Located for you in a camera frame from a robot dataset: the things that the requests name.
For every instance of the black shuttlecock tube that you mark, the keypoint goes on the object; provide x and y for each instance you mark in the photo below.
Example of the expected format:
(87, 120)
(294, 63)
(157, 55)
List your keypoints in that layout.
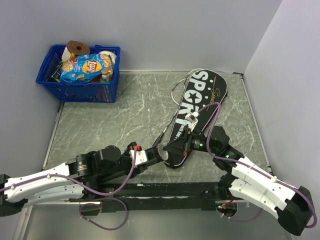
(153, 156)

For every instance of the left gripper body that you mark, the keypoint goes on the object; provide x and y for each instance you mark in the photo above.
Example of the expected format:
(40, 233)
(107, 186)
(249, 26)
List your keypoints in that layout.
(123, 163)

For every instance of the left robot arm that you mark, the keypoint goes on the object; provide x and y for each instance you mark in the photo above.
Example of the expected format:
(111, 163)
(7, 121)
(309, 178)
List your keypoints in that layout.
(77, 178)

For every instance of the clear plastic tube lid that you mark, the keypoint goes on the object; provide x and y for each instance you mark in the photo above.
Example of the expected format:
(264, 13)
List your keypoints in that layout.
(164, 155)

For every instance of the brown chocolate donut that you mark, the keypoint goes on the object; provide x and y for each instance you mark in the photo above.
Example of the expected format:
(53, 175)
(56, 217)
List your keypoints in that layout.
(78, 48)

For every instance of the blue plastic basket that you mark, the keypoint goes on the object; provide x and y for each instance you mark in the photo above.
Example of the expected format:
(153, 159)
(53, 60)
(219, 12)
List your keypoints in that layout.
(88, 92)

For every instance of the blue Lays chip bag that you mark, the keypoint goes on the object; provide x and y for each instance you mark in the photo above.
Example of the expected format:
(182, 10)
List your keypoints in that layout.
(84, 68)

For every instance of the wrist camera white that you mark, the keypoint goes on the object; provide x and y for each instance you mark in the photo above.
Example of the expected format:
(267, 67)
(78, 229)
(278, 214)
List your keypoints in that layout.
(139, 155)
(192, 118)

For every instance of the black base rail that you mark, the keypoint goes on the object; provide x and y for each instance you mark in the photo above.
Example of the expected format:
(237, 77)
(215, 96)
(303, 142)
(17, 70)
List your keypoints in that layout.
(172, 196)

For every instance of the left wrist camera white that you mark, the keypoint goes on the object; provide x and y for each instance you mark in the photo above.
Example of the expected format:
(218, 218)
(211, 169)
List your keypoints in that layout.
(139, 155)

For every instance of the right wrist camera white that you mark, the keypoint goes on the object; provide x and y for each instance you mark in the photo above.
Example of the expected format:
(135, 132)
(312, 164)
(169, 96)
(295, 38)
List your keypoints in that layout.
(192, 118)

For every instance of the black racket cover bag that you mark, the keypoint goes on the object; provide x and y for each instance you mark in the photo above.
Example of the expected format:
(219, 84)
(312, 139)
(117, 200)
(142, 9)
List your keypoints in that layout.
(204, 94)

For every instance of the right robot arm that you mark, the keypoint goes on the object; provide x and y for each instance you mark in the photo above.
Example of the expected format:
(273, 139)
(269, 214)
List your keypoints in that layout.
(292, 207)

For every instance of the badminton racket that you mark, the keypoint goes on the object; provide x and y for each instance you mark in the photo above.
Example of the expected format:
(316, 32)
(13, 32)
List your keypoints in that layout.
(176, 95)

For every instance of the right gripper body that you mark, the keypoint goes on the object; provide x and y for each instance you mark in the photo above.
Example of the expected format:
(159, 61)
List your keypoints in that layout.
(194, 142)

